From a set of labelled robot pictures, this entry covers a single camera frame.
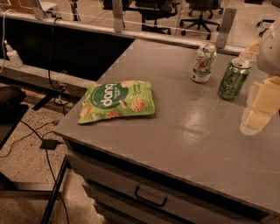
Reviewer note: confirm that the metal rail post right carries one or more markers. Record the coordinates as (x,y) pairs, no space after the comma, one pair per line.
(225,27)

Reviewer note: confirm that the black chair seat left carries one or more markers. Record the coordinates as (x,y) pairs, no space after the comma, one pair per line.
(11,110)

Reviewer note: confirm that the green soda can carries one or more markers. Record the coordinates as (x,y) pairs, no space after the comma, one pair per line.
(235,76)

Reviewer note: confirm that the metal rail post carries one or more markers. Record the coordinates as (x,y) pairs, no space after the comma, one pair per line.
(225,27)
(117,6)

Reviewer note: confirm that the white 7up can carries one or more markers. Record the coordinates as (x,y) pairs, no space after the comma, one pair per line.
(206,55)

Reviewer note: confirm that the grey drawer cabinet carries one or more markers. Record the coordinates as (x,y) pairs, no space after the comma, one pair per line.
(188,162)

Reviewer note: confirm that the black office chair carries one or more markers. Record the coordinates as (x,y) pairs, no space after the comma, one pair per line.
(205,9)

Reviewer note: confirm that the black table leg frame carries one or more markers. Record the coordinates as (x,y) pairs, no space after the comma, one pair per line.
(51,190)

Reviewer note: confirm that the clear sanitizer bottle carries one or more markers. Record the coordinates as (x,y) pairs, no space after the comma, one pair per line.
(13,55)

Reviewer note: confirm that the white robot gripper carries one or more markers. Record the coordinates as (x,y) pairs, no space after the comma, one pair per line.
(270,52)

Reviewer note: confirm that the black power adapter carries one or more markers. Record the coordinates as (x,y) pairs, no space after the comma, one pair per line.
(49,144)

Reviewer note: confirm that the black desk chair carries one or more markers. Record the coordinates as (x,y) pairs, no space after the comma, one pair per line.
(153,10)

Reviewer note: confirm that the green rice chip bag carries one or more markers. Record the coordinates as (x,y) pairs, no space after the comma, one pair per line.
(117,99)

